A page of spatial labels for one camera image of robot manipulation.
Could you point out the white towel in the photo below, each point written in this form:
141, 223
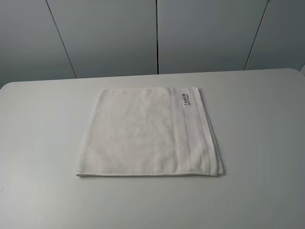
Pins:
149, 132

